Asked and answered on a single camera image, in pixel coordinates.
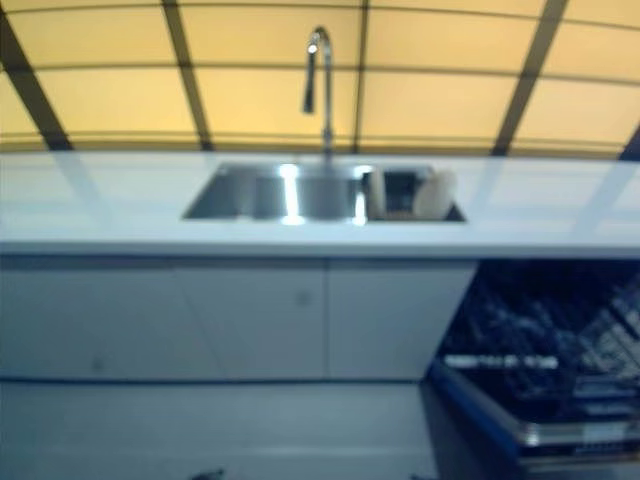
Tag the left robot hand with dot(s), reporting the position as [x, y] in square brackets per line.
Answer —
[210, 475]

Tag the stainless steel sink basin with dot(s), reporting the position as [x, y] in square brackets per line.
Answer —
[280, 195]

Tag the black dish drying rack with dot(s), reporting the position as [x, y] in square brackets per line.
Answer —
[400, 195]

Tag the chrome pull-down kitchen faucet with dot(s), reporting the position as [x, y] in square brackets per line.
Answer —
[327, 75]

